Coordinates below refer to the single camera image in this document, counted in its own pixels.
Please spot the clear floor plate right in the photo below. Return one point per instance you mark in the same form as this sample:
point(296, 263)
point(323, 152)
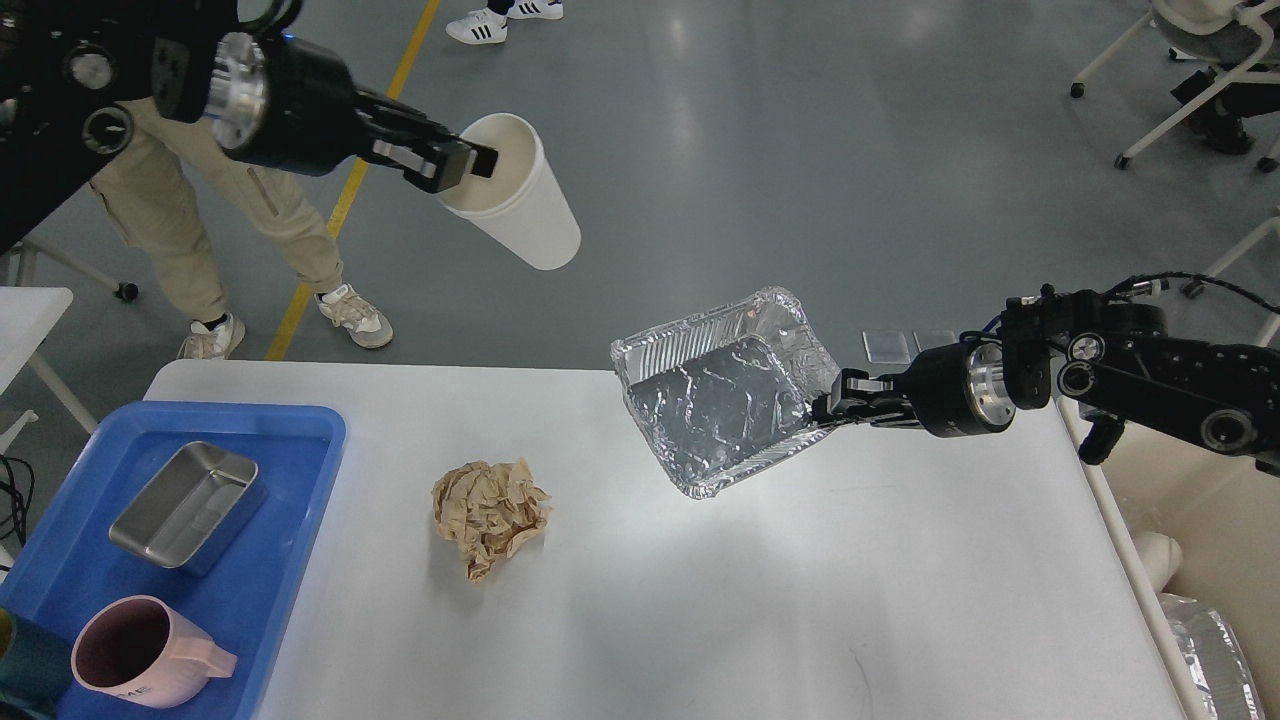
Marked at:
point(933, 338)

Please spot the aluminium foil tray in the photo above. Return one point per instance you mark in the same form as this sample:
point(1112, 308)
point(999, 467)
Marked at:
point(725, 393)

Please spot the person in khaki trousers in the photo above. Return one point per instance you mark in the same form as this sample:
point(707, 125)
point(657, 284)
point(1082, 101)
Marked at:
point(148, 197)

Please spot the stainless steel square tray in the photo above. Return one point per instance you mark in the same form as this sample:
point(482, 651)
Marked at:
point(191, 511)

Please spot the cream plastic bin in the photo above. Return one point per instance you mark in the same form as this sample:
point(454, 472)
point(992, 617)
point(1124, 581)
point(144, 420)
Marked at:
point(1224, 514)

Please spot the white sneaker far person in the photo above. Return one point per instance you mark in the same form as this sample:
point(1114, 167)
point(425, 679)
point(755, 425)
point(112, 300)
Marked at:
point(479, 28)

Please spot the white side table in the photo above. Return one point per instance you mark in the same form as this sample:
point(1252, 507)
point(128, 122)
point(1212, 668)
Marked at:
point(28, 315)

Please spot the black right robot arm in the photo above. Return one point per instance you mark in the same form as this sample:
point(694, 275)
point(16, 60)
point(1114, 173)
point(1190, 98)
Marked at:
point(1109, 351)

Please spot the seated person dark shoes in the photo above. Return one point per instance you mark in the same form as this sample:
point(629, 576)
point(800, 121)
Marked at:
point(1219, 122)

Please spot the clear floor plate left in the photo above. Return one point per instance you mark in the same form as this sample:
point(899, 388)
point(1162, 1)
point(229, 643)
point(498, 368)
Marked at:
point(887, 347)

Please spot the cream paper cup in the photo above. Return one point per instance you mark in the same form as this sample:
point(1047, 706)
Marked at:
point(522, 205)

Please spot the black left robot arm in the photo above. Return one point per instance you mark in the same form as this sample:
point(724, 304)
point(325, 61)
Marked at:
point(69, 65)

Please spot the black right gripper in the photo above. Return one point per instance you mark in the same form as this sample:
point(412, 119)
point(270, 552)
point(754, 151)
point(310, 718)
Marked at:
point(951, 391)

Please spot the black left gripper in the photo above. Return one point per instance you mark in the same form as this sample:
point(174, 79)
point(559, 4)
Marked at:
point(281, 102)

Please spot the pink ceramic mug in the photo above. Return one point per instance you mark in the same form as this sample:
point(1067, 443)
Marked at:
point(140, 650)

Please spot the white roll in bin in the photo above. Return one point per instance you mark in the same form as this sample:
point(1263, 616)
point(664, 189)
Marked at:
point(1160, 557)

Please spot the white office chair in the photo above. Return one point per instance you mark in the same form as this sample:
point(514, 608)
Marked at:
point(1236, 40)

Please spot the blue plastic tray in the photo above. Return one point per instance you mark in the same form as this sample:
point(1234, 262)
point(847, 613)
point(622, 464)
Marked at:
point(69, 569)

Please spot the brown paper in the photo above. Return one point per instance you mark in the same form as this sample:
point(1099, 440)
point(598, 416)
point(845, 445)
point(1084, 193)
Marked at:
point(489, 510)

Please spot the clear floor plate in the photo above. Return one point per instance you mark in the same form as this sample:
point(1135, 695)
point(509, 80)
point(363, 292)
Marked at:
point(887, 347)
point(933, 338)

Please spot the white chair leg right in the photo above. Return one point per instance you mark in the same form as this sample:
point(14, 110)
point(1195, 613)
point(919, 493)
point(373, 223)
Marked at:
point(1269, 227)

